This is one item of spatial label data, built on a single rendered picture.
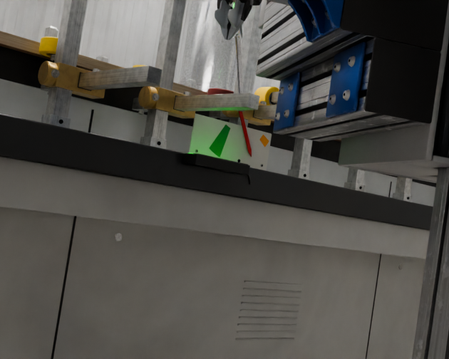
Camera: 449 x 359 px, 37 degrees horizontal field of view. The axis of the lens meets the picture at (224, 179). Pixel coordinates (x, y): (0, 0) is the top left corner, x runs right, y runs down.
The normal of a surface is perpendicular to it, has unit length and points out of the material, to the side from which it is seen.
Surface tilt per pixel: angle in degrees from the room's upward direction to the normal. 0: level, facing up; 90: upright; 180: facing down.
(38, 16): 90
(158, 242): 90
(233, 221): 90
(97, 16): 90
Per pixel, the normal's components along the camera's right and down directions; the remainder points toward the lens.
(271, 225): 0.64, 0.07
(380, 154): -0.96, -0.16
